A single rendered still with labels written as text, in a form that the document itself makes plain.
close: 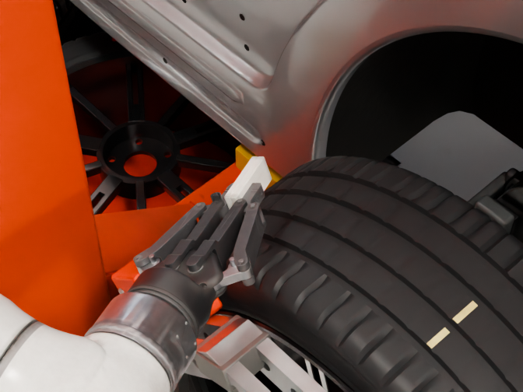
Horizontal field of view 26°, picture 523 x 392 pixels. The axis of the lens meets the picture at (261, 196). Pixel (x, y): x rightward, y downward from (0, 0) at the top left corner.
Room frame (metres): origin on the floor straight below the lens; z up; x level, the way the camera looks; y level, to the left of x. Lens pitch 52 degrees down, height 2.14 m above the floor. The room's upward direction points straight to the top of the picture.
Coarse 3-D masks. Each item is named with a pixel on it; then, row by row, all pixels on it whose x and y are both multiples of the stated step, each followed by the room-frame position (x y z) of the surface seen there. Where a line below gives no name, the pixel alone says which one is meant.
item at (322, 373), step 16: (256, 320) 0.66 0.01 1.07; (272, 336) 0.64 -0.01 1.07; (288, 352) 0.81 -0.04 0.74; (304, 352) 0.61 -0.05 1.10; (304, 368) 0.81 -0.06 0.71; (320, 368) 0.59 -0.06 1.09; (208, 384) 0.74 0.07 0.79; (272, 384) 0.69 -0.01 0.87; (320, 384) 0.62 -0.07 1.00; (336, 384) 0.57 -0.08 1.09
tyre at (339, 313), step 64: (320, 192) 0.79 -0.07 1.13; (384, 192) 0.78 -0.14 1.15; (448, 192) 0.76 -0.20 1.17; (320, 256) 0.68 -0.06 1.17; (384, 256) 0.67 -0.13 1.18; (448, 256) 0.67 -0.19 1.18; (512, 256) 0.67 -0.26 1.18; (320, 320) 0.60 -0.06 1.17; (384, 320) 0.59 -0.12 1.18; (448, 320) 0.60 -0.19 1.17; (512, 320) 0.60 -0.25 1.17; (192, 384) 0.75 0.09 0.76; (384, 384) 0.53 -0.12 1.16; (448, 384) 0.53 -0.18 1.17; (512, 384) 0.54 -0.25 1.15
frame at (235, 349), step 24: (216, 336) 0.62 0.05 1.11; (240, 336) 0.61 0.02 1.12; (264, 336) 0.61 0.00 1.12; (192, 360) 0.61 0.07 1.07; (216, 360) 0.58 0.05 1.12; (240, 360) 0.58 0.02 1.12; (264, 360) 0.59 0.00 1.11; (288, 360) 0.58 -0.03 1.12; (240, 384) 0.56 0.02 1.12; (288, 384) 0.56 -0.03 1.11; (312, 384) 0.56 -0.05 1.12
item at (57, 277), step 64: (0, 0) 0.81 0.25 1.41; (0, 64) 0.80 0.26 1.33; (64, 64) 0.85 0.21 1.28; (0, 128) 0.79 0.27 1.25; (64, 128) 0.84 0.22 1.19; (0, 192) 0.77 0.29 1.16; (64, 192) 0.82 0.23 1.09; (0, 256) 0.76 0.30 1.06; (64, 256) 0.81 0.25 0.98; (64, 320) 0.80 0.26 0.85
